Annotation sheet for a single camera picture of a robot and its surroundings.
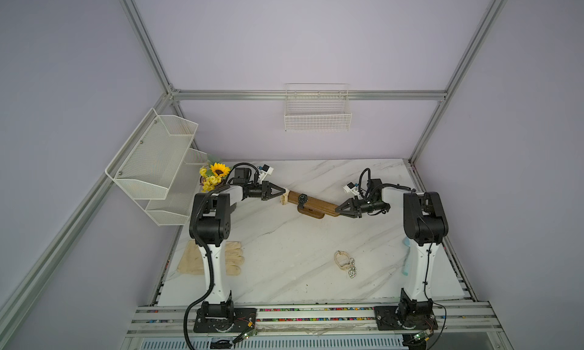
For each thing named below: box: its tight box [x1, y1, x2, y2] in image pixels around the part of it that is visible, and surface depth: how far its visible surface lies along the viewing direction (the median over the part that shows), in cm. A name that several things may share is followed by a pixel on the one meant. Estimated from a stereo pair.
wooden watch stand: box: [288, 190, 340, 220], surface depth 97 cm
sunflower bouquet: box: [198, 155, 232, 193], surface depth 85 cm
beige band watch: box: [279, 189, 290, 205], surface depth 97 cm
